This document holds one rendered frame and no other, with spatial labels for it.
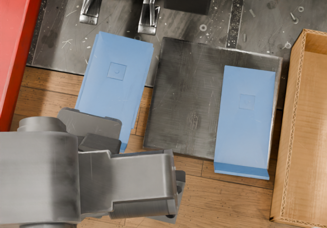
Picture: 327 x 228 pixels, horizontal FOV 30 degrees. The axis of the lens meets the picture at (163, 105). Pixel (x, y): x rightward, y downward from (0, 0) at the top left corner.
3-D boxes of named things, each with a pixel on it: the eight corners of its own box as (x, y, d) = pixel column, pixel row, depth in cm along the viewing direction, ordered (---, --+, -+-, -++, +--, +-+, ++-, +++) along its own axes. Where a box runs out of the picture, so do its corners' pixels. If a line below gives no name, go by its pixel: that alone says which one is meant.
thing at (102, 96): (66, 145, 73) (64, 138, 70) (99, 32, 78) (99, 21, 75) (123, 159, 73) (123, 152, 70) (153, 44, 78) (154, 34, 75)
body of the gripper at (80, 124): (123, 119, 63) (115, 135, 56) (103, 210, 65) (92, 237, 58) (62, 104, 63) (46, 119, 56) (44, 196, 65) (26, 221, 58)
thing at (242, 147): (212, 175, 80) (214, 172, 77) (224, 66, 84) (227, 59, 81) (264, 183, 80) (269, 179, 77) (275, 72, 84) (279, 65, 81)
